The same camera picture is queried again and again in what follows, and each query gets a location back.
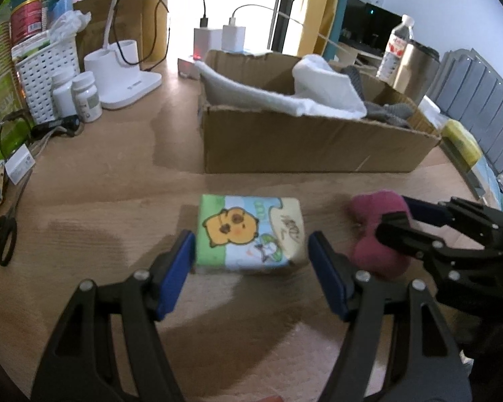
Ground pink plush toy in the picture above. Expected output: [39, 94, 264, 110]
[346, 190, 414, 281]

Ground grey sock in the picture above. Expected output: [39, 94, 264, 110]
[339, 65, 416, 130]

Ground white towel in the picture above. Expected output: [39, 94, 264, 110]
[195, 51, 367, 120]

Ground cartoon tissue pack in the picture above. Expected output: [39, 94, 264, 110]
[196, 194, 308, 273]

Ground grey bed headboard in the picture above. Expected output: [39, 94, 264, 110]
[427, 49, 503, 174]

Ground black scissors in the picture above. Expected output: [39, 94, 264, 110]
[0, 172, 32, 267]

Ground steel travel tumbler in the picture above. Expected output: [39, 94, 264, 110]
[392, 39, 441, 105]

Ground cardboard box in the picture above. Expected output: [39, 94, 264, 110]
[196, 49, 443, 175]

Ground clear water bottle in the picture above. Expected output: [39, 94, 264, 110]
[376, 14, 414, 85]

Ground black computer monitor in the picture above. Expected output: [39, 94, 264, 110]
[340, 0, 401, 56]

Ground white price tag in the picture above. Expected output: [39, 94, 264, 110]
[5, 144, 36, 185]

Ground yellow curtain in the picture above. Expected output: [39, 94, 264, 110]
[297, 0, 338, 56]

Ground green snack package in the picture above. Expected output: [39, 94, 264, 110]
[0, 0, 29, 161]

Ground white pill bottle left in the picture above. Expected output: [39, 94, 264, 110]
[51, 66, 77, 118]

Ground white pill bottle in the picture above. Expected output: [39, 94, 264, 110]
[51, 66, 77, 118]
[71, 71, 102, 123]

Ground white power strip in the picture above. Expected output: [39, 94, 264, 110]
[177, 55, 200, 80]

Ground white pill bottle right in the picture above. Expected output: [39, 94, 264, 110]
[71, 71, 102, 123]

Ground white desk lamp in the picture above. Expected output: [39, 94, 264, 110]
[83, 0, 162, 110]

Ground white perforated basket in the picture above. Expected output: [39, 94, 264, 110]
[15, 36, 79, 124]

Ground brown paper bag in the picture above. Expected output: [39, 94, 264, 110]
[72, 0, 146, 72]

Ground red tin can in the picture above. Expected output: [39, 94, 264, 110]
[10, 0, 43, 46]

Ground white charger black cable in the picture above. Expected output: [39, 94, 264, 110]
[192, 0, 223, 62]

